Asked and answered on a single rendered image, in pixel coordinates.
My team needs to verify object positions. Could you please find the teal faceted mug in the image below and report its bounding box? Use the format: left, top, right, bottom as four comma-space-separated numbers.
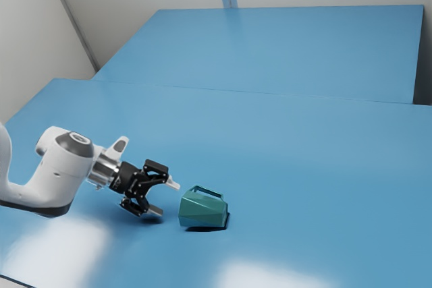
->
178, 185, 230, 229

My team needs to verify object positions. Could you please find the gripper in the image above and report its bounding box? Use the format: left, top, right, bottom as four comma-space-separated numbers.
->
109, 159, 182, 218

